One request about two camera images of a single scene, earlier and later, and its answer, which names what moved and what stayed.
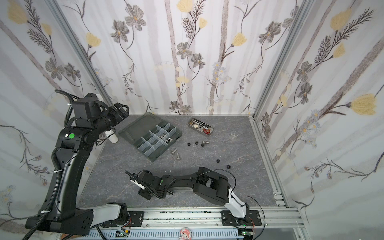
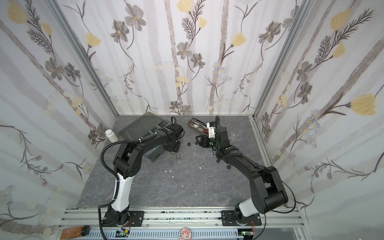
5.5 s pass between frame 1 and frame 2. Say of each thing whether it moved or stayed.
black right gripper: moved
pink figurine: stayed
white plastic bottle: stayed
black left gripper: moved
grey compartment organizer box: stayed
